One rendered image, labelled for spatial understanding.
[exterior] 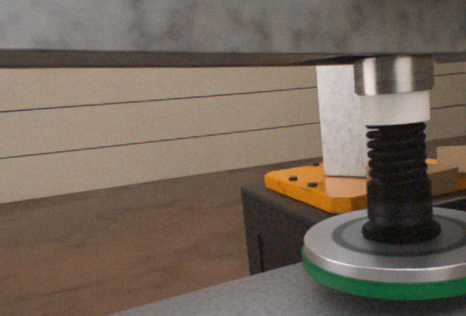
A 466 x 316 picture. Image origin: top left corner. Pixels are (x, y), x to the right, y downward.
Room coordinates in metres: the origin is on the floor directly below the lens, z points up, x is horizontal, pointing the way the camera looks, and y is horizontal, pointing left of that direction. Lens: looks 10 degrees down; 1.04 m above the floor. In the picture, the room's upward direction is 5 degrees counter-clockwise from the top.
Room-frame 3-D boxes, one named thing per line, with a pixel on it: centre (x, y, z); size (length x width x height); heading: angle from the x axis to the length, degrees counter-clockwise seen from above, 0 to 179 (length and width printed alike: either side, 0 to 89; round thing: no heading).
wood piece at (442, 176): (1.13, -0.25, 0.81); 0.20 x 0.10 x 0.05; 34
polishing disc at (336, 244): (0.51, -0.10, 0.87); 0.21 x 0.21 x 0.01
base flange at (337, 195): (1.38, -0.18, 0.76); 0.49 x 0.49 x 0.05; 26
